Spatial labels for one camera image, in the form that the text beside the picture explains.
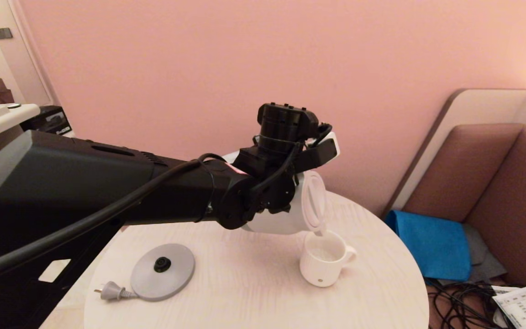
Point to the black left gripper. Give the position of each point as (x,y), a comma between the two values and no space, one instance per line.
(286,128)

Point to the white electric kettle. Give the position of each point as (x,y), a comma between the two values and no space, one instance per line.
(281,221)

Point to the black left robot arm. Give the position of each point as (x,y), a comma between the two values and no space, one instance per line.
(62,192)

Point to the white ribbed mug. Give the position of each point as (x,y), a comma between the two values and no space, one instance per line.
(320,269)

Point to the blue folded cloth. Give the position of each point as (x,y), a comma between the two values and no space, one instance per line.
(432,246)

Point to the beige rounded backrest panel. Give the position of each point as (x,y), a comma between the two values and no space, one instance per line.
(473,108)

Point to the grey round kettle base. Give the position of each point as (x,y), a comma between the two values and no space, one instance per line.
(171,278)

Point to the grey folded cloth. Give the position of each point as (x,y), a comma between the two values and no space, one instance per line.
(480,261)

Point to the brown upholstered sofa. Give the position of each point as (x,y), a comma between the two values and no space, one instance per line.
(509,205)

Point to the grey power plug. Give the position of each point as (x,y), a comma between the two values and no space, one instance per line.
(110,291)

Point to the black box appliance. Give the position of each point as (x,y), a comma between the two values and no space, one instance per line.
(44,119)

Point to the printed white paper sheet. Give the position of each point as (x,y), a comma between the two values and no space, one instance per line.
(523,310)

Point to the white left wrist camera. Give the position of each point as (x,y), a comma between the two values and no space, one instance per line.
(322,155)

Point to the beige sink pedestal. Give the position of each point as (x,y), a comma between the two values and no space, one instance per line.
(2,139)

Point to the grey wall switch plate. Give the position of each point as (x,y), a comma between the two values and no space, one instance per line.
(3,33)

